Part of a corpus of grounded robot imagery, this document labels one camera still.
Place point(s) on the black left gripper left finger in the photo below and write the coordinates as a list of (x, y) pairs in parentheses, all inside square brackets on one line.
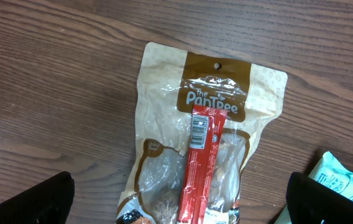
[(48, 202)]

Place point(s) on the beige Pantree snack pouch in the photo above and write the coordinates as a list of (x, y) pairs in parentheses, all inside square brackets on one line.
[(184, 99)]

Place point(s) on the red stick sachet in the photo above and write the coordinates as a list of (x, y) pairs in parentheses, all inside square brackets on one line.
[(199, 161)]

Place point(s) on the teal wet wipes pack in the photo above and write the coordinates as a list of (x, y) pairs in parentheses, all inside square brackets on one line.
[(330, 173)]

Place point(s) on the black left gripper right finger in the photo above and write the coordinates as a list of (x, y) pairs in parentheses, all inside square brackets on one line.
[(310, 202)]

